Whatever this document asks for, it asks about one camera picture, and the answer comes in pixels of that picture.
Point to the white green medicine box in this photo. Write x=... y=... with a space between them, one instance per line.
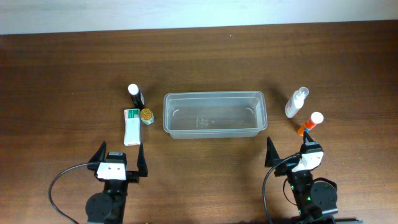
x=132 y=134

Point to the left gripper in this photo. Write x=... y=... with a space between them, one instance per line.
x=134 y=176

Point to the orange tube white cap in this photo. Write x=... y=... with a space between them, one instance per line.
x=315 y=119

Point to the dark bottle white cap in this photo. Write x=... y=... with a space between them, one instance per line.
x=136 y=96

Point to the small jar gold lid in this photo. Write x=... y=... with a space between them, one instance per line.
x=147 y=116

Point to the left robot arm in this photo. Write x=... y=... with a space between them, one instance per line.
x=108 y=206

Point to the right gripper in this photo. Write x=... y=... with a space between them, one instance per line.
x=272 y=155

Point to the white spray bottle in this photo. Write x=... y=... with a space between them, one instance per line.
x=296 y=102

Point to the clear plastic container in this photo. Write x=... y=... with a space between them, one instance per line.
x=218 y=114

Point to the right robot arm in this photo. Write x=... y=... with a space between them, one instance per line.
x=315 y=198

